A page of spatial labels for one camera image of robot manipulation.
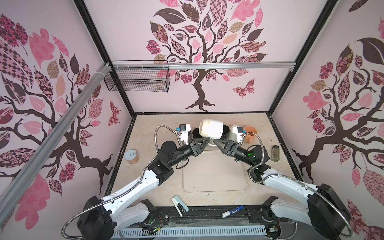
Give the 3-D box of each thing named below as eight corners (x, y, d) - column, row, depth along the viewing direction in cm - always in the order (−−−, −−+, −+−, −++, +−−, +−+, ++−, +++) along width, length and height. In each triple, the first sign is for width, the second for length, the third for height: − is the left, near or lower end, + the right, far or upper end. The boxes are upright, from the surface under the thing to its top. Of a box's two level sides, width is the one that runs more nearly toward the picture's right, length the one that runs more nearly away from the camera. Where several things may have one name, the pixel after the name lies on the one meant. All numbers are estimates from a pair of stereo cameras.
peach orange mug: (244, 145, 102) (247, 139, 96) (241, 132, 109) (244, 125, 103) (255, 145, 102) (259, 139, 96) (251, 132, 109) (255, 125, 103)
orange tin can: (126, 164, 94) (122, 160, 89) (129, 154, 99) (125, 149, 94) (137, 164, 94) (134, 160, 89) (140, 154, 99) (137, 149, 94)
